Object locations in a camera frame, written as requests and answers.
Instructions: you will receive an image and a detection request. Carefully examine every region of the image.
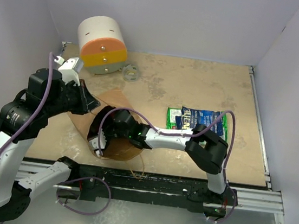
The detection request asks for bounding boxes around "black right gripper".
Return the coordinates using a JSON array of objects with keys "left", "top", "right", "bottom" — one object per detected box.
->
[{"left": 86, "top": 107, "right": 134, "bottom": 153}]

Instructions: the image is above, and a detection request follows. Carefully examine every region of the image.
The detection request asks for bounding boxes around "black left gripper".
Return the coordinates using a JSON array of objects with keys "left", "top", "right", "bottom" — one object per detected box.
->
[{"left": 44, "top": 75, "right": 103, "bottom": 123}]

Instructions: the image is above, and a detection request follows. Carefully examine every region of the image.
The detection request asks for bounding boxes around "brown paper bag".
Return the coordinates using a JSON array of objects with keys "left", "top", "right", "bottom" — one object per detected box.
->
[{"left": 68, "top": 88, "right": 143, "bottom": 169}]

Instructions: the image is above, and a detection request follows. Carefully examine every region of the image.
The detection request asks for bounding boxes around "green white snack packet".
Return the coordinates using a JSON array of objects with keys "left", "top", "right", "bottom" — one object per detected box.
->
[{"left": 165, "top": 105, "right": 231, "bottom": 141}]

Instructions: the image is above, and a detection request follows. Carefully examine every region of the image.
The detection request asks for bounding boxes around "blue white chips bag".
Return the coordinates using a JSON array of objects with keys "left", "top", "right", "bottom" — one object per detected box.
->
[{"left": 175, "top": 106, "right": 228, "bottom": 140}]

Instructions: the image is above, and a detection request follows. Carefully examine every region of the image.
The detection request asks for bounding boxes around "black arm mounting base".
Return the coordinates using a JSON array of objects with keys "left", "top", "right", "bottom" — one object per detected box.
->
[{"left": 59, "top": 156, "right": 238, "bottom": 219}]

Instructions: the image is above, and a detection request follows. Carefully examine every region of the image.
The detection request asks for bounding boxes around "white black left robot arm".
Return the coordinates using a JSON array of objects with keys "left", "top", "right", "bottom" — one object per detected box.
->
[{"left": 0, "top": 68, "right": 100, "bottom": 223}]

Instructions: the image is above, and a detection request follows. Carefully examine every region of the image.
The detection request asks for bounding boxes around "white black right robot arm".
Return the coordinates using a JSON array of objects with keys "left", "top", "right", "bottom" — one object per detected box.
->
[{"left": 93, "top": 108, "right": 229, "bottom": 203}]

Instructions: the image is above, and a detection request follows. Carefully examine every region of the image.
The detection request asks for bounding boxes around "clear tape roll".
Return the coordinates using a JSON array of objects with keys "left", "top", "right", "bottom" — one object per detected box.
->
[{"left": 122, "top": 64, "right": 140, "bottom": 82}]

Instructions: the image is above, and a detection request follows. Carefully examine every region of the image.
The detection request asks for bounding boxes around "white cylindrical mini drawer cabinet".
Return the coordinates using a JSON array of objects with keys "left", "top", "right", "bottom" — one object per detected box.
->
[{"left": 77, "top": 16, "right": 128, "bottom": 75}]

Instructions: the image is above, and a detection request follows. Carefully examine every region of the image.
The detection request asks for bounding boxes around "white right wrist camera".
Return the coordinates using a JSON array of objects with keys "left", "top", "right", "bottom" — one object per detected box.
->
[{"left": 88, "top": 131, "right": 107, "bottom": 157}]

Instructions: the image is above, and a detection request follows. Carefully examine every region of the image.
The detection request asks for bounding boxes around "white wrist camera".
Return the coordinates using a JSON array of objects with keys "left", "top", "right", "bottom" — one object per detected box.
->
[
  {"left": 54, "top": 56, "right": 84, "bottom": 85},
  {"left": 88, "top": 131, "right": 107, "bottom": 157}
]

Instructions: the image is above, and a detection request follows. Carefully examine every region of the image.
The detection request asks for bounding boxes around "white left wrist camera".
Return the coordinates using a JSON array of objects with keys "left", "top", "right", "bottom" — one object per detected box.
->
[{"left": 54, "top": 56, "right": 84, "bottom": 85}]

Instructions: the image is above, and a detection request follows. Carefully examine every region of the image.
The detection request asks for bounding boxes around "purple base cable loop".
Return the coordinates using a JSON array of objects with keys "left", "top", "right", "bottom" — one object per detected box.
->
[{"left": 54, "top": 171, "right": 115, "bottom": 218}]

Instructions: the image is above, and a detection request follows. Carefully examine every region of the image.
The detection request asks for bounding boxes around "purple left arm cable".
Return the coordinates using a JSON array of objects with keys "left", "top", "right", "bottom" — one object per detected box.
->
[{"left": 0, "top": 46, "right": 56, "bottom": 224}]

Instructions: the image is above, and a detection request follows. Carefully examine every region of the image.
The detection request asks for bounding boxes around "aluminium frame rail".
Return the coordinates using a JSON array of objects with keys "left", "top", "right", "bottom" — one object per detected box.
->
[{"left": 17, "top": 52, "right": 284, "bottom": 214}]

